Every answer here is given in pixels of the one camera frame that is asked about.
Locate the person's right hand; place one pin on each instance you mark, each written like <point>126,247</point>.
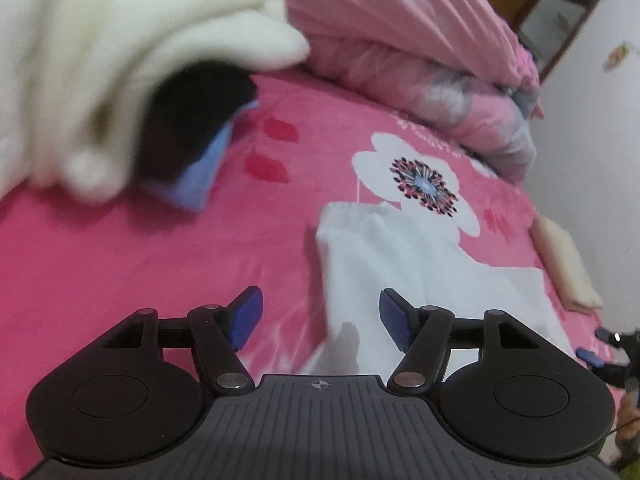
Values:
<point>631,412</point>

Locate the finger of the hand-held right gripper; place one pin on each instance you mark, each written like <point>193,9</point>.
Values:
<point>607,336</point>
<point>591,357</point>

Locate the pink floral quilt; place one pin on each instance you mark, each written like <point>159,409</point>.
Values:
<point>400,35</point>

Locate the pink floral blanket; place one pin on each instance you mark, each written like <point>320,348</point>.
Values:
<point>150,260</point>

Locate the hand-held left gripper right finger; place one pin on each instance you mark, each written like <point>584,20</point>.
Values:
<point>395,317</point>

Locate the white shirt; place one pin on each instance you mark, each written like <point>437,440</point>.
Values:
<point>400,260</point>

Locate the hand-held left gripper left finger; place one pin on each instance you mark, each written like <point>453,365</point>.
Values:
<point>247,315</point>

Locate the dark wooden door frame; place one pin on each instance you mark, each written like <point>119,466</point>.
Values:
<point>590,5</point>

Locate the beige folded cloth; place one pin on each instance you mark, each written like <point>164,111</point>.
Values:
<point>570,265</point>

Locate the wall poster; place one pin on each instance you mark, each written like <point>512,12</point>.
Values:
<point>619,55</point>

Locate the cream fleece garment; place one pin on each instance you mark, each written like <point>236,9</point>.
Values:
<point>100,35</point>

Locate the blue garment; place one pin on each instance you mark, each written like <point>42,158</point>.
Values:
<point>200,180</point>

